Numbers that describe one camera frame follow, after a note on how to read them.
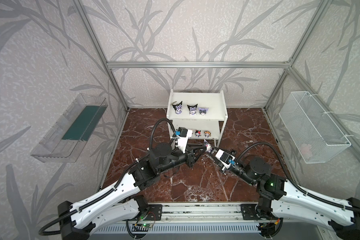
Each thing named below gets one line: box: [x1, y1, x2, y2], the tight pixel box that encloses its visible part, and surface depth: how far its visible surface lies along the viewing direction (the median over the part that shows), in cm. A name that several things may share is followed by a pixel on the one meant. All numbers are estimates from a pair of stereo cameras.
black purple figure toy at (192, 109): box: [187, 103, 198, 116], surface depth 71 cm
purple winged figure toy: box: [198, 107, 209, 116], surface depth 71 cm
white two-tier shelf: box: [166, 89, 228, 149], surface depth 75 cm
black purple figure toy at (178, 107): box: [172, 101, 183, 114], surface depth 71 cm
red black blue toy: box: [194, 129, 202, 138], surface depth 84 cm
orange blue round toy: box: [204, 130, 212, 138], surface depth 84 cm
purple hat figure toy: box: [203, 139, 213, 153], surface depth 62 cm
